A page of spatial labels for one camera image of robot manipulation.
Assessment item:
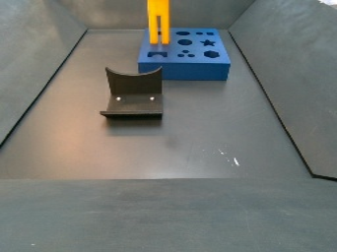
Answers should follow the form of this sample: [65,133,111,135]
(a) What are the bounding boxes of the yellow double-square peg object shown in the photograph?
[148,0,170,44]

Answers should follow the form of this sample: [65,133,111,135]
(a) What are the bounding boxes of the black curved holder stand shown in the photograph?
[101,68,164,118]

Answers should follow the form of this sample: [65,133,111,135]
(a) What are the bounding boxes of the blue foam shape-sorter block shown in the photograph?
[138,28,230,81]

